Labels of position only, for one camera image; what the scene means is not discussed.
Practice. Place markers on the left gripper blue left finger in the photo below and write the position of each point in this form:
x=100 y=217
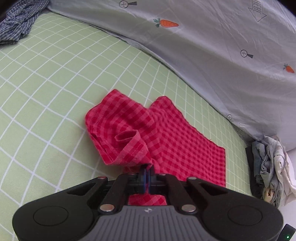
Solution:
x=117 y=192

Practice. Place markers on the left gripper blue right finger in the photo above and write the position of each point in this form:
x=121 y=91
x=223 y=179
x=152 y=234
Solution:
x=172 y=189

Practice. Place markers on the red checked garment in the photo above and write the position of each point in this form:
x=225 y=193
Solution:
x=127 y=134

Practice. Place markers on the folded clothes pile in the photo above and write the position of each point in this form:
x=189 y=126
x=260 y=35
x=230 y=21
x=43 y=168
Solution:
x=271 y=173

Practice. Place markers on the grey carrot print sheet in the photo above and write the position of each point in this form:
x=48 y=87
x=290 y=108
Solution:
x=238 y=55

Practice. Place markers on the blue plaid shirt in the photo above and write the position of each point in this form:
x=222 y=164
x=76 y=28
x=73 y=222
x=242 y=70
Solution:
x=20 y=19

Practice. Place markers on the black camera box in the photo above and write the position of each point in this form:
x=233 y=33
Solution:
x=286 y=233

